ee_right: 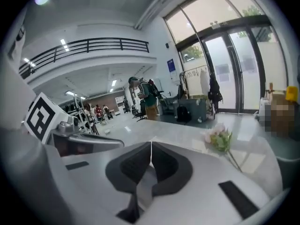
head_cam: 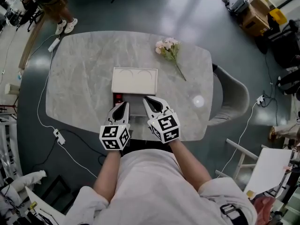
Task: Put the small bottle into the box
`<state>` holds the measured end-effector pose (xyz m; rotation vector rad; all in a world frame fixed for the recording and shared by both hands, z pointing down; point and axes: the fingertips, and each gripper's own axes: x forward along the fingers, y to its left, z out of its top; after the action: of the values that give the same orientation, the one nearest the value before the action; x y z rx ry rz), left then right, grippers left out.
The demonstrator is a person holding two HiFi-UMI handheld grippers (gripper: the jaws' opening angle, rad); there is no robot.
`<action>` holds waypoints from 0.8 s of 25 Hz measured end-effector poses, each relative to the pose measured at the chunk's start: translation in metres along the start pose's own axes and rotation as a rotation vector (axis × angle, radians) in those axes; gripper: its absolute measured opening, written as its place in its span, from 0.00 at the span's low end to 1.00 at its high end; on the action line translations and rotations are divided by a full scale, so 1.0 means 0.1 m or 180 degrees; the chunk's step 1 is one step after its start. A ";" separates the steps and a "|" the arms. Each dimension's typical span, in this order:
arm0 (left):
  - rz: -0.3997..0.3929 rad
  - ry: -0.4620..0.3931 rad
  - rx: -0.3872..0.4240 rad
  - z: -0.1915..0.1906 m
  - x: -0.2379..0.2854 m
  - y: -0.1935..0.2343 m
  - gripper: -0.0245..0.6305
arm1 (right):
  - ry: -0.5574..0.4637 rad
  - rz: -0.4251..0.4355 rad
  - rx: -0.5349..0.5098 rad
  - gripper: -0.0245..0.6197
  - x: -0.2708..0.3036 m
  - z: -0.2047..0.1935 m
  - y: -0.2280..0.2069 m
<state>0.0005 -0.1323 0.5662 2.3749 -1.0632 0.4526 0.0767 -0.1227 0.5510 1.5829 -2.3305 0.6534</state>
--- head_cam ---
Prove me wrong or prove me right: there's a long wooden plank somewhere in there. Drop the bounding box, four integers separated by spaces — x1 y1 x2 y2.
18 14 47 70

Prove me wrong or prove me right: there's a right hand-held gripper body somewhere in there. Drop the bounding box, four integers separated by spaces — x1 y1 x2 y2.
147 111 182 145

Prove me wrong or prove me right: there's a white power strip with cable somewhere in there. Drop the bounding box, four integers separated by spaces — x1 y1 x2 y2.
31 129 107 168

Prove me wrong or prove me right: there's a person's white shirt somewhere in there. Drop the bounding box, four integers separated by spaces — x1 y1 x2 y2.
63 149 258 225

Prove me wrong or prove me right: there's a pink cloth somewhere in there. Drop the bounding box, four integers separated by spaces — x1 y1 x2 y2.
253 195 277 225

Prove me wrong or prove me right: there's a white cloth bundle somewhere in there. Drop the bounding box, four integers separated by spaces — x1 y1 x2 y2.
9 169 47 192

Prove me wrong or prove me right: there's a black harness strap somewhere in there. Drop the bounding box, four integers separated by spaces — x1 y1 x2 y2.
219 203 249 225

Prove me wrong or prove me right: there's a pink artificial flower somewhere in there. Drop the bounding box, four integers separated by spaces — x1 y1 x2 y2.
155 37 188 82

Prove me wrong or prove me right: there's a yellow plastic storage bin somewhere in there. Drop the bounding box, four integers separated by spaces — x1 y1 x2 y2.
268 7 287 25

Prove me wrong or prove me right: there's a black floor fan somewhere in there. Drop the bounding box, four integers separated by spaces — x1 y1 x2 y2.
254 19 300 55

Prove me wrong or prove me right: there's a white power cable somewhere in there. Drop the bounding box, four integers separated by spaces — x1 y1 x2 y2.
216 101 258 178
37 35 57 132
63 143 98 179

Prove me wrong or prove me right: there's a white flat panel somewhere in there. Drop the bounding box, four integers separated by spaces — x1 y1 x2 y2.
24 186 67 225

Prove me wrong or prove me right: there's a white rectangular tray box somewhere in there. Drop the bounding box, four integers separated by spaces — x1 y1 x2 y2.
111 67 159 117

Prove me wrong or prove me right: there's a white board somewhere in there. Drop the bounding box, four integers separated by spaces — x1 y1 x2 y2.
243 147 294 195

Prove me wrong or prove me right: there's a large brown cardboard box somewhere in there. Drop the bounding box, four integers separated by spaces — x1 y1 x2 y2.
239 6 270 37

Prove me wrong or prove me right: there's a black cabinet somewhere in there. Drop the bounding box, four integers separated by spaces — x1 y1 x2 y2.
273 30 300 69

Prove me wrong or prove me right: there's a person's left forearm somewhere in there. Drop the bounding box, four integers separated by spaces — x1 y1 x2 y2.
93 150 122 201

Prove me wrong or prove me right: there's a black power cable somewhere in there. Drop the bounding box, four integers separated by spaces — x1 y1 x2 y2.
264 52 280 126

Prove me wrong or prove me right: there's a grey fabric chair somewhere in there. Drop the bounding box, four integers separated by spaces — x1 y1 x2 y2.
207 63 250 127

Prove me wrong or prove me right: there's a white wooden rack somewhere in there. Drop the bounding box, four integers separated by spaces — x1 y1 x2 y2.
215 138 259 185

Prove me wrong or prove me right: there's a person's right forearm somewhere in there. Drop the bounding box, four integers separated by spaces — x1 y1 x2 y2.
167 139 213 193

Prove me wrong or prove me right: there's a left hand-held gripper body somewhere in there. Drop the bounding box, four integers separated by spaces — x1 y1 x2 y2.
98 124 132 151

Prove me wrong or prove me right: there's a white wheeled case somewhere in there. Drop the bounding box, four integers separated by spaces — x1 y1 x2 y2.
227 0 250 14

